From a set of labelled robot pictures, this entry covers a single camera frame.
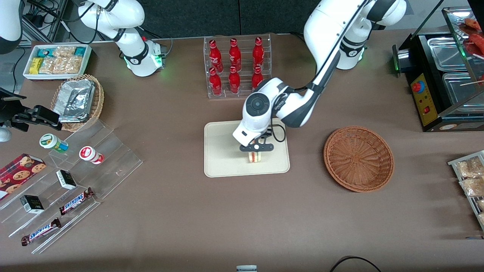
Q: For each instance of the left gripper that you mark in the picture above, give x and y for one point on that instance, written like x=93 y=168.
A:
x=268 y=132

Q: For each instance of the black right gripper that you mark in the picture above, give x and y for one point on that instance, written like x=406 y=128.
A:
x=16 y=116

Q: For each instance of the triangular sandwich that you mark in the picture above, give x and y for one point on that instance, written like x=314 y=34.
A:
x=254 y=157

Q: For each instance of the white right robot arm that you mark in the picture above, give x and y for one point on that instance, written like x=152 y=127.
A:
x=132 y=53

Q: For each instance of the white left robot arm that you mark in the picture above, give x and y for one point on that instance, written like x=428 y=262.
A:
x=325 y=30

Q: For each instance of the cream plastic tray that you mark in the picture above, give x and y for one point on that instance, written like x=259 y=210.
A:
x=223 y=155

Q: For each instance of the light wicker basket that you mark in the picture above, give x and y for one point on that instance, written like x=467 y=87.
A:
x=97 y=102

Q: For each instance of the brown wicker basket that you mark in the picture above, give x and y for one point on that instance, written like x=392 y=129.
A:
x=359 y=158

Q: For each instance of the tray of packaged snacks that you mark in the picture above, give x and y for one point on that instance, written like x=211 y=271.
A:
x=453 y=163

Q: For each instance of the green lidded yogurt cup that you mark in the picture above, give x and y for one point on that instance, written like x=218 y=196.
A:
x=51 y=141

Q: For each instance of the silver foil container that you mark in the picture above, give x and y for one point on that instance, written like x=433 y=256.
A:
x=77 y=96
x=70 y=118

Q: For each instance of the clear acrylic bottle rack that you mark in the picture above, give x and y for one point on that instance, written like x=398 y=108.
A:
x=227 y=95

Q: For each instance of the white rectangular snack bin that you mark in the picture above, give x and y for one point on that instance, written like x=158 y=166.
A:
x=28 y=74

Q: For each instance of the red cola bottle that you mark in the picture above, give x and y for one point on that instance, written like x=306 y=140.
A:
x=234 y=82
x=258 y=54
x=215 y=56
x=215 y=84
x=257 y=77
x=235 y=56

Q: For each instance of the yellow snack packet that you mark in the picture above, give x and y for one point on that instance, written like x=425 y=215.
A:
x=36 y=66

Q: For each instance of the red cookie box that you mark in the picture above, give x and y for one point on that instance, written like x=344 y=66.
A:
x=19 y=173

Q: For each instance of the clear bag of nuts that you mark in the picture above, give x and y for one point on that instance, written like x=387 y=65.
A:
x=47 y=66
x=64 y=52
x=70 y=65

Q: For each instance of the red lidded yogurt cup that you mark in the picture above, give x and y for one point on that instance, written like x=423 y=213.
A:
x=89 y=153

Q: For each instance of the small black box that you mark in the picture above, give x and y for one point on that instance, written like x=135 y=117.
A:
x=66 y=179
x=32 y=204

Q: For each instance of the teal snack packet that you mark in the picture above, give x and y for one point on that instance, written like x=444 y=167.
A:
x=46 y=52
x=79 y=51

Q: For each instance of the clear acrylic stepped display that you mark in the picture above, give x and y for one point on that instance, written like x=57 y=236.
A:
x=113 y=158

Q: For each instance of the Snickers chocolate bar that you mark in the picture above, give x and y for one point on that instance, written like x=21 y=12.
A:
x=41 y=231
x=75 y=201

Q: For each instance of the small grey object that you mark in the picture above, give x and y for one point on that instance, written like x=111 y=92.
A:
x=246 y=268

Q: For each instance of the black food warmer cabinet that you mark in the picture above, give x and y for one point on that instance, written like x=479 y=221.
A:
x=419 y=98

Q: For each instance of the clear bag of crackers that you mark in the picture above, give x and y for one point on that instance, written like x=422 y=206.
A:
x=481 y=218
x=472 y=187
x=470 y=168
x=481 y=204

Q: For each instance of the fried food in warmer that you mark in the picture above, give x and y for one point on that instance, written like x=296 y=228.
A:
x=476 y=39

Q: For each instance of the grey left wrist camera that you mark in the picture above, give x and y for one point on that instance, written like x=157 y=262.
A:
x=256 y=147

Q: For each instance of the aluminium frame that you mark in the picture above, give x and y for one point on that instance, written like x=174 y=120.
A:
x=56 y=17

